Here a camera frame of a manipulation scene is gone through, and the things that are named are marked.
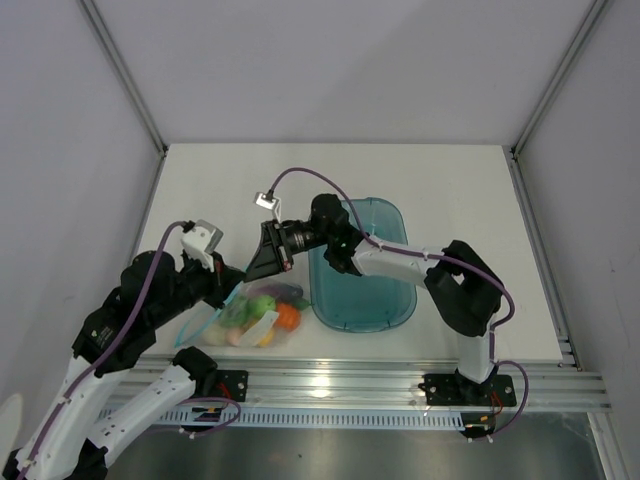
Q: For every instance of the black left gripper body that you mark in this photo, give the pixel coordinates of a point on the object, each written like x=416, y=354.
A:
x=197, y=283

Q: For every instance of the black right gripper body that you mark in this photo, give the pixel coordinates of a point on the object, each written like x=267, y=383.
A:
x=304, y=237

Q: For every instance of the green bell pepper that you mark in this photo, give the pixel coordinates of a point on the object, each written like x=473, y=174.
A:
x=236, y=313

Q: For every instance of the light green cucumber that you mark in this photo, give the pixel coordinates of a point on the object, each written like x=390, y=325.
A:
x=260, y=305

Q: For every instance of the clear zip top bag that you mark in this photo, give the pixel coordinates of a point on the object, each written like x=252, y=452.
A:
x=255, y=329

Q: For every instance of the dark green chili pepper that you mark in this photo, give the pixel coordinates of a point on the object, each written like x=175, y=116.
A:
x=301, y=304

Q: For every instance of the pink egg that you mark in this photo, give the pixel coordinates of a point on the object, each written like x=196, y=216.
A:
x=234, y=335

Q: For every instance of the yellow small pumpkin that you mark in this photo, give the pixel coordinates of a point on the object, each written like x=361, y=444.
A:
x=267, y=339

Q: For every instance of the purple eggplant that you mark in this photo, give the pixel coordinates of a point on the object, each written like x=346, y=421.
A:
x=283, y=292

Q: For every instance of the white egg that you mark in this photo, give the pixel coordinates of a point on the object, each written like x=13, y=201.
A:
x=215, y=335

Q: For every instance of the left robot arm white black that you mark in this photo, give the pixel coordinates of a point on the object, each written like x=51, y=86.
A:
x=71, y=442

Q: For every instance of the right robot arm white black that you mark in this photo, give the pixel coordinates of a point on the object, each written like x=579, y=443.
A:
x=464, y=290

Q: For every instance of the teal plastic tray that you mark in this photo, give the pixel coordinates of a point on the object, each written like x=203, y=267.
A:
x=370, y=304

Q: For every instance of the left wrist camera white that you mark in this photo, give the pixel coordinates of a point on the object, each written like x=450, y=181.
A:
x=199, y=242

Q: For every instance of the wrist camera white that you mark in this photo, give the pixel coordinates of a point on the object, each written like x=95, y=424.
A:
x=268, y=200
x=199, y=242

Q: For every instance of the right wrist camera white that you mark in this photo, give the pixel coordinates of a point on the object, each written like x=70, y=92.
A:
x=268, y=200

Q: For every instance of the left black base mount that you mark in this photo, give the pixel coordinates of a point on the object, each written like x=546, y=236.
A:
x=232, y=384

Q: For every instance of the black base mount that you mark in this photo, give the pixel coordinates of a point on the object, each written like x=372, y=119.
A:
x=232, y=384
x=442, y=389

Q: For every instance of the white slotted cable duct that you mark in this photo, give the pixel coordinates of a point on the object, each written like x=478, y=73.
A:
x=414, y=419

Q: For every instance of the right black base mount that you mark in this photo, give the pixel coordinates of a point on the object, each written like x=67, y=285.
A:
x=442, y=389

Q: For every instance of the aluminium mounting rail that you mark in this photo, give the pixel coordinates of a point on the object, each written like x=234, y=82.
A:
x=393, y=384

